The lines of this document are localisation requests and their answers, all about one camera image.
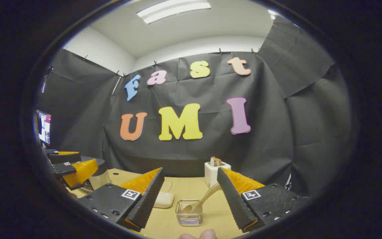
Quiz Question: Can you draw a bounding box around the black backdrop cloth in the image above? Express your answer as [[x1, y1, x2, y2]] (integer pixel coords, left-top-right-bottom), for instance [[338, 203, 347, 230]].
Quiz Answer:
[[37, 15, 355, 199]]

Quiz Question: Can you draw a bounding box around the white rice pile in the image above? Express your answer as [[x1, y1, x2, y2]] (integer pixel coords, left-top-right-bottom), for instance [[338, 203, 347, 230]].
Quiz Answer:
[[153, 192, 175, 209]]

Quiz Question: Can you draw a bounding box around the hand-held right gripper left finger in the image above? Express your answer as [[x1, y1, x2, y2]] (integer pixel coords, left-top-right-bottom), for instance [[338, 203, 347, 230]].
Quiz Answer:
[[78, 167, 165, 233]]

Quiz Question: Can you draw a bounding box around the wooden spoon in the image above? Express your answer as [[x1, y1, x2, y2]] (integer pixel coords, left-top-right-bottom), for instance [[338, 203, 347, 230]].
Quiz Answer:
[[182, 183, 223, 214]]

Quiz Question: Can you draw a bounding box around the computer monitor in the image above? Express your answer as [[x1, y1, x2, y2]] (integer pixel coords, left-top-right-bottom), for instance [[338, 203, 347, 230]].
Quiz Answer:
[[37, 111, 52, 145]]

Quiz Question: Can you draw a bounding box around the white toaster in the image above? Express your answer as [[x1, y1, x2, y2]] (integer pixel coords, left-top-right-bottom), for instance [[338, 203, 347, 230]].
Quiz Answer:
[[205, 161, 231, 188]]

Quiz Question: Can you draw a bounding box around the ceiling light panel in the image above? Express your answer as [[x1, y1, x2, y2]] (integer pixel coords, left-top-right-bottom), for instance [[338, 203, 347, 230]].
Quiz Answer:
[[137, 0, 211, 24]]

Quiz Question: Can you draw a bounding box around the silver black rice cooker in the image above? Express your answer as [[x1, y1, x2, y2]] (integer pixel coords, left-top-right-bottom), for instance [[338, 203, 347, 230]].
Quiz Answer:
[[78, 155, 112, 194]]

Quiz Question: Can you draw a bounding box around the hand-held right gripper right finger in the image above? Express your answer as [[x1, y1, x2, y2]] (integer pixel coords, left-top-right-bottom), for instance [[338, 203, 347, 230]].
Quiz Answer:
[[217, 167, 309, 233]]

